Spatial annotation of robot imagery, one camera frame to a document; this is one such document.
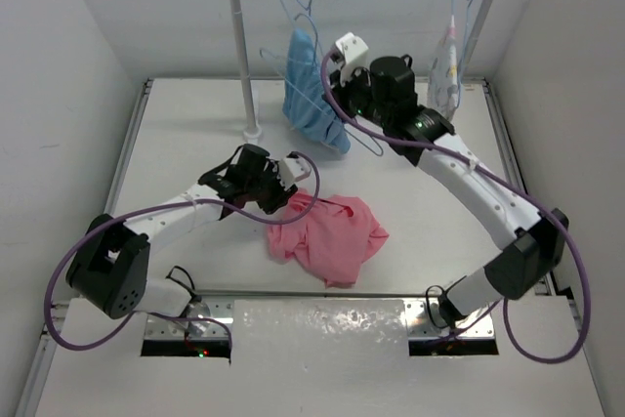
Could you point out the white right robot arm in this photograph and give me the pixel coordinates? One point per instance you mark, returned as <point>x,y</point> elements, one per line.
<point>530,238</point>

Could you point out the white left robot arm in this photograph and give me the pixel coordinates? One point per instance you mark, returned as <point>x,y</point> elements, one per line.
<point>111,269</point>

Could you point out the blue wire hanger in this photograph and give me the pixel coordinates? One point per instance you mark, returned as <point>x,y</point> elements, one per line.
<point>277,63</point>

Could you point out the metal base plate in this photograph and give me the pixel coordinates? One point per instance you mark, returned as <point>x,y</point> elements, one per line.
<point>201,319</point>
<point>478,325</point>

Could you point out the pink t shirt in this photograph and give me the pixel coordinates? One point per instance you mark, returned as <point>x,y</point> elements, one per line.
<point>332,240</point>

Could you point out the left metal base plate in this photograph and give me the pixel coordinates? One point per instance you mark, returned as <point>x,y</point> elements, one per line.
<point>201,319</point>

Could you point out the blue hanger holding blue shirt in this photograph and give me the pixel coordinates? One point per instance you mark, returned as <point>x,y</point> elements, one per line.
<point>306,12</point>

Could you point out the blue t shirt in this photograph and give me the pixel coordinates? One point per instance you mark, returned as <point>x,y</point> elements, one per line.
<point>303,105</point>

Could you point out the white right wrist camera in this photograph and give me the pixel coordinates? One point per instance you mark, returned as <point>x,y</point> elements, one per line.
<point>352,54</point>

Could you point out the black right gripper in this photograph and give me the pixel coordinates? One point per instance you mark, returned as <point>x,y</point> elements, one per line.
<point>341,91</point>

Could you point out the white patterned garment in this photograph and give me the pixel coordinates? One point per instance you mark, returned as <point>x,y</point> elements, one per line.
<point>443,82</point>

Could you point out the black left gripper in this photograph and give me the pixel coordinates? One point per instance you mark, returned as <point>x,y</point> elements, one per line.
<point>280,191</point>

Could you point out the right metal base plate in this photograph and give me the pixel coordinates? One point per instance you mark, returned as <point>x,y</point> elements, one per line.
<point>478,325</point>

